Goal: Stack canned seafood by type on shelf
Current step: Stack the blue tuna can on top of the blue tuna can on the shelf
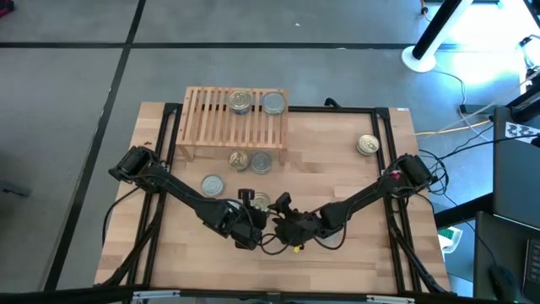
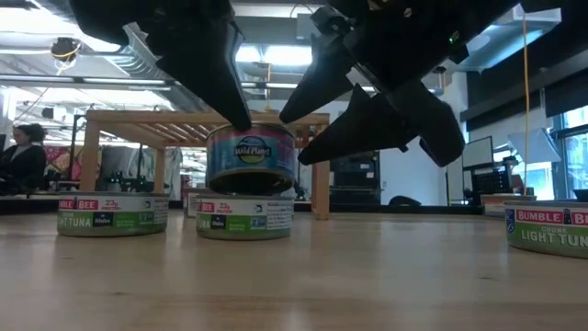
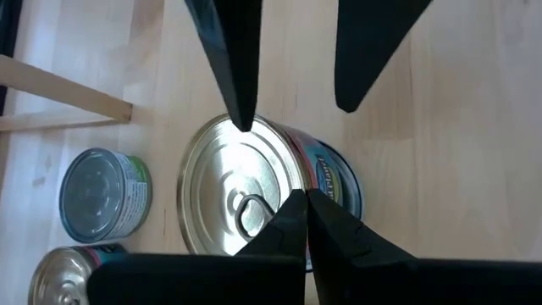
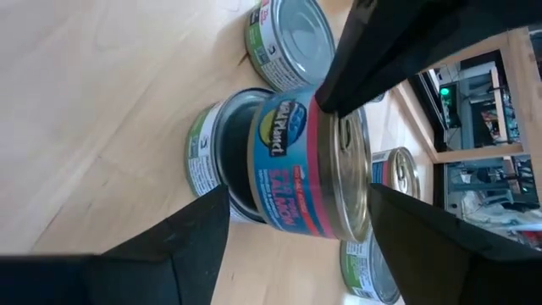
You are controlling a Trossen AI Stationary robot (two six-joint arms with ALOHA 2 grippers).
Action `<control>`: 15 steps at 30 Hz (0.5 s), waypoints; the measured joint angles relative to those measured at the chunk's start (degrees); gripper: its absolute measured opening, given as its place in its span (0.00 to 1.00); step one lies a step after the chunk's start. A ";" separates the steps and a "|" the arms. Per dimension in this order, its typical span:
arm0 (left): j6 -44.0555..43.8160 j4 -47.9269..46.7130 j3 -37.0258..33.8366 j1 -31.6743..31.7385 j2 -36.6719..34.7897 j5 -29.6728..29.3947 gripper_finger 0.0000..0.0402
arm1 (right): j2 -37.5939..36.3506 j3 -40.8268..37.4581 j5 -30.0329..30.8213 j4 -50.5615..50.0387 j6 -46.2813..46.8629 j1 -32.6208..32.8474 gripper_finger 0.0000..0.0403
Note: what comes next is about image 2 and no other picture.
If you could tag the Bumble Bee tuna can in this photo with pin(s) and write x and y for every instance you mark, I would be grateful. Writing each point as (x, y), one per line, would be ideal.
(243, 220)
(112, 220)
(546, 234)

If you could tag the black storage cabinet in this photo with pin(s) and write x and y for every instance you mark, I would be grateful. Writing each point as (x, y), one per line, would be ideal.
(353, 184)

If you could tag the gray ceiling box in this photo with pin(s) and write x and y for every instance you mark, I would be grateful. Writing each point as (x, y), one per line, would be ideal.
(305, 27)

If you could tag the long ceiling tube light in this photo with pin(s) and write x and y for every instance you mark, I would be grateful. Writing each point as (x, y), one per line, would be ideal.
(124, 81)
(275, 85)

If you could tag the computer monitor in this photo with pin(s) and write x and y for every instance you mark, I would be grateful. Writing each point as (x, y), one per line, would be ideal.
(478, 154)

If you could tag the Wild Planet gold-lidded can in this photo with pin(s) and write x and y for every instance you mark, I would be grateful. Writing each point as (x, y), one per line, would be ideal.
(250, 156)
(190, 204)
(496, 207)

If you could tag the wooden slatted shelf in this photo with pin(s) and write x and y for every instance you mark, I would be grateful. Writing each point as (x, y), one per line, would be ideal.
(89, 156)

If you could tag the colourful patterned wall hanging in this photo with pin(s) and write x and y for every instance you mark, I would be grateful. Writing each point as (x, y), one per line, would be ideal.
(62, 161)

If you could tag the white lamp shade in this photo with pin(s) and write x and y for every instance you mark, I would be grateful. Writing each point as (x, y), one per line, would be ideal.
(535, 147)

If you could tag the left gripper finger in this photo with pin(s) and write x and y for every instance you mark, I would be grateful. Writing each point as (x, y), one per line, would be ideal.
(206, 69)

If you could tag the pale ceiling air duct box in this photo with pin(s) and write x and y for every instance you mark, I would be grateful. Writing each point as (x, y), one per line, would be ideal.
(505, 41)

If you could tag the window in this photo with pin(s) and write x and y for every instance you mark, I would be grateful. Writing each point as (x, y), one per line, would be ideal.
(576, 161)

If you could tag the small robot with green lights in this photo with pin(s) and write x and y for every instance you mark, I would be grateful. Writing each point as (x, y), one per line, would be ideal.
(131, 185)

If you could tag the white board panel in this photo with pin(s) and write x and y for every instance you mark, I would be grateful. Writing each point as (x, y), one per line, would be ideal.
(454, 179)

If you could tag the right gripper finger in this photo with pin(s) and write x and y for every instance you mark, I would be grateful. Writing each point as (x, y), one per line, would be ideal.
(363, 128)
(324, 78)

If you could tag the person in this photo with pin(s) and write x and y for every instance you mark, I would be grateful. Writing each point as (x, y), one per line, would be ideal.
(25, 165)

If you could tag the bright ceiling light panel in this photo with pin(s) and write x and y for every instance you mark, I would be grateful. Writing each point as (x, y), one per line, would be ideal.
(275, 55)

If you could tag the silver ventilation duct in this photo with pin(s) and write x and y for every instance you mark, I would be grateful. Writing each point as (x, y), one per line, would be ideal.
(138, 60)

